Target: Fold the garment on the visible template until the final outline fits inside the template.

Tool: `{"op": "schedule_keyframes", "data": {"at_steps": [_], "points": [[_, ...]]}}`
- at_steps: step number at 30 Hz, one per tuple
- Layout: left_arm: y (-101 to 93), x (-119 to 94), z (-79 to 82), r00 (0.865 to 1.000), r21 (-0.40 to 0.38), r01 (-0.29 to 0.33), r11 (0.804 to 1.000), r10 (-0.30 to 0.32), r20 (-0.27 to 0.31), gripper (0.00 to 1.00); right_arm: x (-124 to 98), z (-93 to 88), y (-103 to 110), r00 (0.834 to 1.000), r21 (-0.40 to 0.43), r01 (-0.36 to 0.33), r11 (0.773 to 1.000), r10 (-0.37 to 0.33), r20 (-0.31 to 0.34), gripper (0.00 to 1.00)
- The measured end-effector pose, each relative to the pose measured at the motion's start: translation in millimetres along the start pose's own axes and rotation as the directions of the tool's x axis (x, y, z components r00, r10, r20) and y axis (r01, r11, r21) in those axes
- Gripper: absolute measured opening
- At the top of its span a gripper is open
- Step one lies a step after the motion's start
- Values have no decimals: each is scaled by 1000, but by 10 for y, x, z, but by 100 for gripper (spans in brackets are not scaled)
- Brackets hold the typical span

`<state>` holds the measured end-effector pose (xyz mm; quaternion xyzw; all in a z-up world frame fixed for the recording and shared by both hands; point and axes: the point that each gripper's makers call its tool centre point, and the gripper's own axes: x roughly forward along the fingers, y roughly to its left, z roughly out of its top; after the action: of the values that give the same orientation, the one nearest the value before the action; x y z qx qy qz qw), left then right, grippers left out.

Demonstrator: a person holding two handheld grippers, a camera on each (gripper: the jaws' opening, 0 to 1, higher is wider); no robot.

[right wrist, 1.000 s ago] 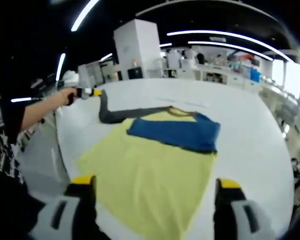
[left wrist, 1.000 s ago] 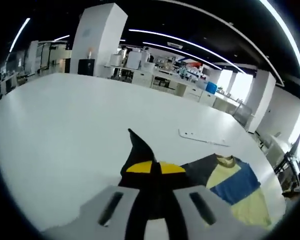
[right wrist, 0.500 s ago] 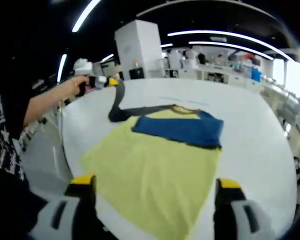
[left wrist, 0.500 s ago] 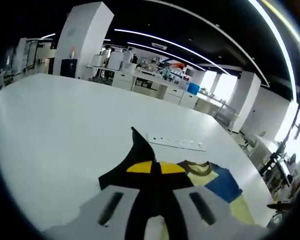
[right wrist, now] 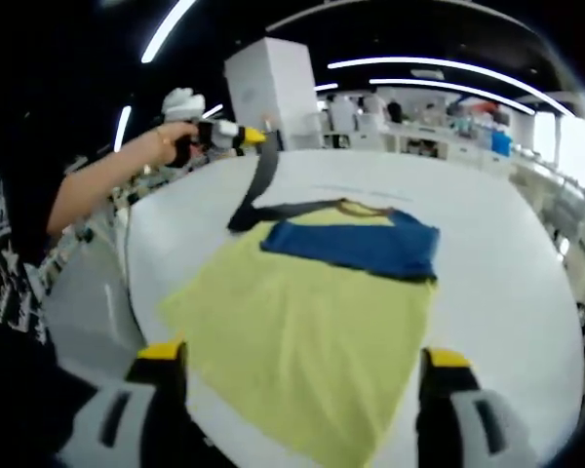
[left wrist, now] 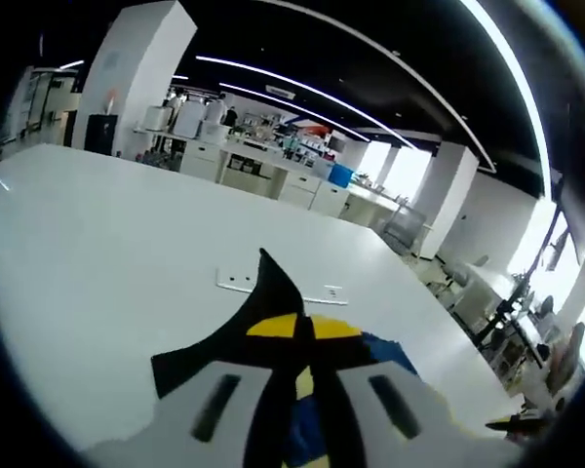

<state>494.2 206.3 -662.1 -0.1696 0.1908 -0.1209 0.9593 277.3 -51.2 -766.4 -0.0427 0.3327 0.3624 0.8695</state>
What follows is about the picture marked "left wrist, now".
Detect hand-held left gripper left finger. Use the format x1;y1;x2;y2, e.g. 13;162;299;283
92;314;301;468

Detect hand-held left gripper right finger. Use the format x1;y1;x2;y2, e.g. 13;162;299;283
309;315;469;468

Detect yellow garment grey blue sleeves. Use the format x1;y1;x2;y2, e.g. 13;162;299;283
150;247;420;468

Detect white side desk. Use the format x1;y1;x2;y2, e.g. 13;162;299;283
438;257;518;337

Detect white table outlet strip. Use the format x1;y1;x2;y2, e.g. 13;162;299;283
215;266;348;306

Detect grey mesh office chair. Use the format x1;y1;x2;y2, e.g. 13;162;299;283
382;204;428;254

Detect white square pillar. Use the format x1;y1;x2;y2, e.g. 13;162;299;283
411;143;479;259
75;0;199;157

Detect white counter cabinets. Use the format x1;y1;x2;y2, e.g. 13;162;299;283
179;138;352;220

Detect blue storage bin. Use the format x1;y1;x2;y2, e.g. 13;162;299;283
329;163;355;189

